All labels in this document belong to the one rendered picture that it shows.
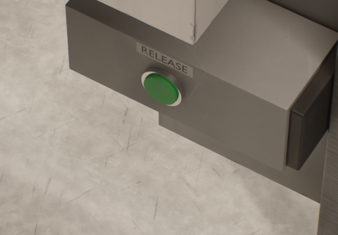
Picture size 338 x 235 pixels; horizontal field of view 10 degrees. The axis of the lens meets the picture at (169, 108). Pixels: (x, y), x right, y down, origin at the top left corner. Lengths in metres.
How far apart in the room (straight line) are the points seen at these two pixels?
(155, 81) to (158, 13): 0.21
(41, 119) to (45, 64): 0.10
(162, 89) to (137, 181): 1.36
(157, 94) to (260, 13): 0.10
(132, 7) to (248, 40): 0.20
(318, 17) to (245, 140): 0.11
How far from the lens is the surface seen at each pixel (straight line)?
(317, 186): 1.68
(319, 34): 1.51
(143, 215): 2.83
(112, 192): 2.86
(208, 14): 1.31
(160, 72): 1.51
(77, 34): 1.54
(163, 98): 1.52
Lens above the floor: 2.35
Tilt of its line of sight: 53 degrees down
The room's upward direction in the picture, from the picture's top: straight up
